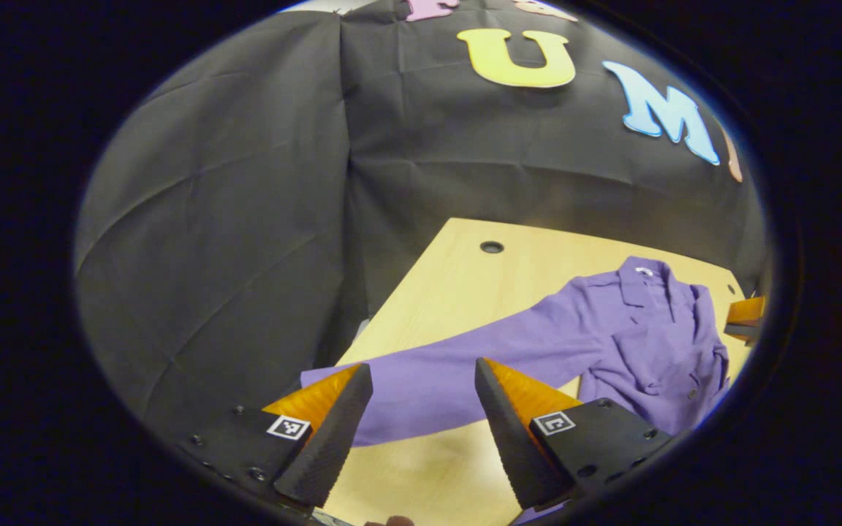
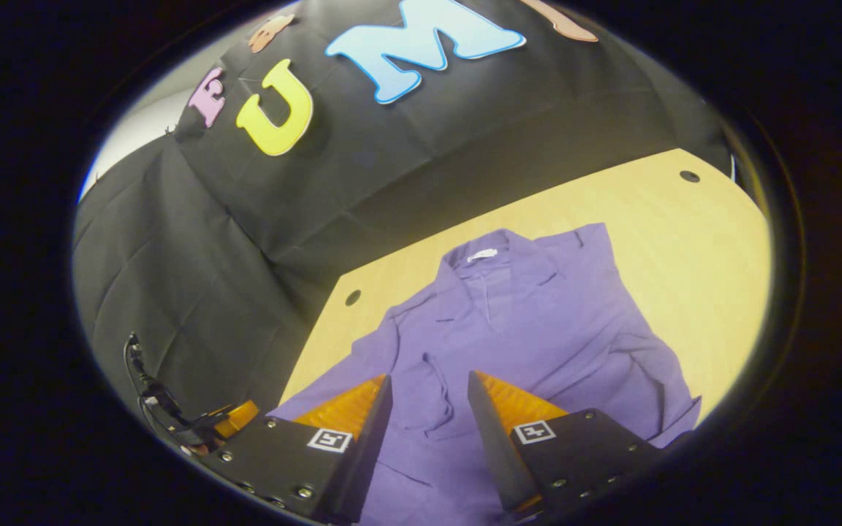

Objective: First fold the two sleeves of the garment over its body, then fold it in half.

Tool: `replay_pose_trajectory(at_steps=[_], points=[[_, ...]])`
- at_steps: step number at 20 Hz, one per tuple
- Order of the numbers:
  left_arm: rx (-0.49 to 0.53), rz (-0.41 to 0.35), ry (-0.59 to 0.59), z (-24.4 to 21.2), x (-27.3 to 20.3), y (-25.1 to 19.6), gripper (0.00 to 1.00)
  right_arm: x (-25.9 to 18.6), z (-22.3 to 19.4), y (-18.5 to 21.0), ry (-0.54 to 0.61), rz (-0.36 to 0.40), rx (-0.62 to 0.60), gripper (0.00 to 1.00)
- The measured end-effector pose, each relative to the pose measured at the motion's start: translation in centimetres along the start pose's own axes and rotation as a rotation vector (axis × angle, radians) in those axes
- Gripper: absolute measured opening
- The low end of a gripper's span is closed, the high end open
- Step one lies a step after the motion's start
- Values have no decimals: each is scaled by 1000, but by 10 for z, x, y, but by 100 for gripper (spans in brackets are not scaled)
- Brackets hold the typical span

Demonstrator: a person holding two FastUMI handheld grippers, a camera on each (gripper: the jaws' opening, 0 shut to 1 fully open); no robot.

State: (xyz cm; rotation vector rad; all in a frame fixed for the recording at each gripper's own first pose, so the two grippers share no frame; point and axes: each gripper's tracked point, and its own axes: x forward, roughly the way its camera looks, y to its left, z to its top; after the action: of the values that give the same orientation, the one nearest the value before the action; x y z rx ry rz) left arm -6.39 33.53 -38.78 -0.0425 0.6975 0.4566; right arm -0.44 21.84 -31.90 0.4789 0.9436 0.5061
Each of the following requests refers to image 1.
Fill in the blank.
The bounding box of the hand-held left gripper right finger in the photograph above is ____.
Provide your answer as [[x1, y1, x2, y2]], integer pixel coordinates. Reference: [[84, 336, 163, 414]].
[[474, 357, 674, 512]]

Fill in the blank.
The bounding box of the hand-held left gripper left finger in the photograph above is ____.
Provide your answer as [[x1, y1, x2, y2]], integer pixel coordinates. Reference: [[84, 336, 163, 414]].
[[172, 362, 376, 516]]

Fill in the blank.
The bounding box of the purple collared shirt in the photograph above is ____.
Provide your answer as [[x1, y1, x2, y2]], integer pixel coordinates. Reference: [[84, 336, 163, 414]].
[[299, 256, 732, 525]]

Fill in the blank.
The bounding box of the black backdrop cloth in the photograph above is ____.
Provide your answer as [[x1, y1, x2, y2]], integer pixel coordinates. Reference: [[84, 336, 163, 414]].
[[74, 0, 769, 439]]

